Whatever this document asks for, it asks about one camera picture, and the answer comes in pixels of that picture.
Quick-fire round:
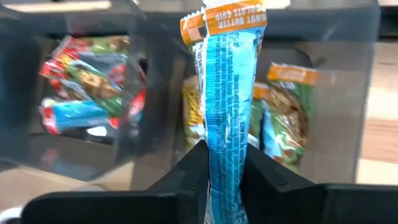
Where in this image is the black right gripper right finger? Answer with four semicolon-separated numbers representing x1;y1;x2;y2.
239;143;398;224

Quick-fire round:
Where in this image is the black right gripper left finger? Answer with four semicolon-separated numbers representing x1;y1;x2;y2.
21;139;211;224

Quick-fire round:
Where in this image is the blue red-ended granola bar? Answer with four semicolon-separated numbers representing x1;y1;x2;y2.
40;98;121;135

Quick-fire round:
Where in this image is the green red granola bar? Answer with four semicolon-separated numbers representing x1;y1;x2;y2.
90;35;131;54
65;58;139;116

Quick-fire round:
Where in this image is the blue orange-ended granola bar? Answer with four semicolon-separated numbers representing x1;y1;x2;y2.
203;0;269;224

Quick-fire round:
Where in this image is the white round plant pot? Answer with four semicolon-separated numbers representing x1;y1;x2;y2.
0;205;24;224

